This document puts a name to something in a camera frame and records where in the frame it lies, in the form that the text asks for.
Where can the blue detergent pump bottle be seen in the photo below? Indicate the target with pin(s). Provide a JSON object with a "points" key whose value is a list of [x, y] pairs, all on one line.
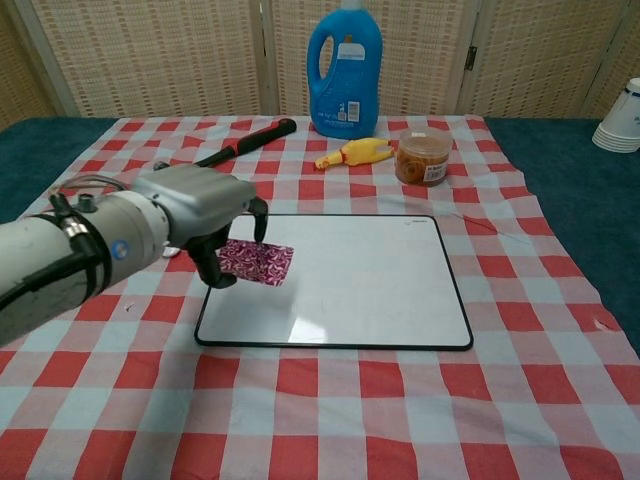
{"points": [[345, 85]]}

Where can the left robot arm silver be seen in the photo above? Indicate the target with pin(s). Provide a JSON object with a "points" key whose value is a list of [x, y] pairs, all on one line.
{"points": [[45, 265]]}

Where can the white board black frame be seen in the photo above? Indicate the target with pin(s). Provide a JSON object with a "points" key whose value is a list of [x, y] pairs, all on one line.
{"points": [[360, 285]]}

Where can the stack of white paper cups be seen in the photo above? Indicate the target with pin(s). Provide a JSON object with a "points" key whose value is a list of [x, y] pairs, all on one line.
{"points": [[622, 125]]}

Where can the yellow rubber chicken toy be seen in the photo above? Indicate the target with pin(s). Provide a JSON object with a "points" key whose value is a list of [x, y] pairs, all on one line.
{"points": [[357, 152]]}

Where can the metal screen hinge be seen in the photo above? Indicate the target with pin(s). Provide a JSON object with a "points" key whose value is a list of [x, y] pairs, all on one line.
{"points": [[470, 57]]}

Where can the clear jar of rubber bands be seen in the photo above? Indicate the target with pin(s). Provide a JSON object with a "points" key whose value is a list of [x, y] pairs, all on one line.
{"points": [[422, 160]]}

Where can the woven bamboo folding screen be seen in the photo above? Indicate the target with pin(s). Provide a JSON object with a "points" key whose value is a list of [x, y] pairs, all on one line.
{"points": [[160, 55]]}

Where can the red white checkered tablecloth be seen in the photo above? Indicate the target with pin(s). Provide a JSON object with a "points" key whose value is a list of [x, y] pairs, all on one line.
{"points": [[350, 400]]}

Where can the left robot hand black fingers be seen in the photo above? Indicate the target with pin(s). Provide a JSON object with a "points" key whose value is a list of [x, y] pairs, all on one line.
{"points": [[200, 200]]}

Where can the black red claw hammer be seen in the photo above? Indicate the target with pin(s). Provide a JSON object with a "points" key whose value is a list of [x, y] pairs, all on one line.
{"points": [[250, 141]]}

